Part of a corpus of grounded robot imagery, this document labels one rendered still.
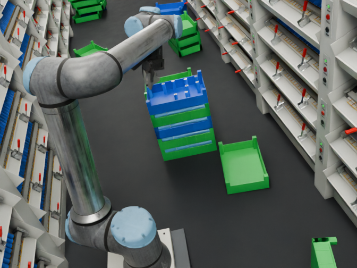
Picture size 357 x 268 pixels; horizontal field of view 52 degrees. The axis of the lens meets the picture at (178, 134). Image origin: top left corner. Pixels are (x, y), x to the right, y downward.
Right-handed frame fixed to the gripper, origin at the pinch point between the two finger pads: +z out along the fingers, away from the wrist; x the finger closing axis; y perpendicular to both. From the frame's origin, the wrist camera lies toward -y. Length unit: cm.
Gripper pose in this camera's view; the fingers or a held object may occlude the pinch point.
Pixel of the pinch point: (147, 86)
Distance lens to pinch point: 180.6
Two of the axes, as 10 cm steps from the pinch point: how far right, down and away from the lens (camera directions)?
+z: -0.2, 8.6, 5.1
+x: -5.6, -4.3, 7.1
